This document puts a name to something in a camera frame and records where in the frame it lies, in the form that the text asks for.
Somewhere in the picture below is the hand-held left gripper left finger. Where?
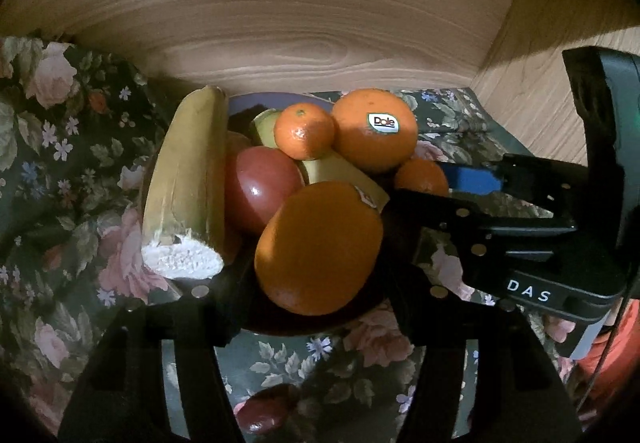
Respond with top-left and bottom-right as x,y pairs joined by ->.
57,268 -> 251,443

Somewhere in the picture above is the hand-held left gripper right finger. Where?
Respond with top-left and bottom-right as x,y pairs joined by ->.
387,273 -> 583,443

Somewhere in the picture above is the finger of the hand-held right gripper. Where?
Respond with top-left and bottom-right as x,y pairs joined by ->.
440,155 -> 591,224
392,193 -> 576,296

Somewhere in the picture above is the small tangerine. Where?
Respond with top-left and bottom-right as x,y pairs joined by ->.
393,158 -> 450,198
273,103 -> 336,161

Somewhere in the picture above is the large orange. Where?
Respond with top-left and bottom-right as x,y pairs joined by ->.
254,181 -> 384,316
331,88 -> 419,174

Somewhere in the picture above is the red apple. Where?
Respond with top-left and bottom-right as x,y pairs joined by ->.
225,146 -> 305,236

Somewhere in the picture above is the short banana piece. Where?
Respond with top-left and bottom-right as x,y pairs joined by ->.
248,109 -> 391,214

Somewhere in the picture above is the long cut banana piece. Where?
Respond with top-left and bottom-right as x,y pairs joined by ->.
141,85 -> 230,281

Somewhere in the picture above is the dark purple plate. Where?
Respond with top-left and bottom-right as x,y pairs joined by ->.
220,92 -> 431,338

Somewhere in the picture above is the person's right forearm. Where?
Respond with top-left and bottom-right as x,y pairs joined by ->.
575,298 -> 640,424

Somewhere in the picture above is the small dark red fruit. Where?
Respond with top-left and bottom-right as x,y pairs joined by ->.
234,383 -> 301,436

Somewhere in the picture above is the dark floral tablecloth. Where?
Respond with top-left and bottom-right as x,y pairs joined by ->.
0,35 -> 601,443

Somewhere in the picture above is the black cable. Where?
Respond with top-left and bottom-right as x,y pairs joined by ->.
575,293 -> 632,424

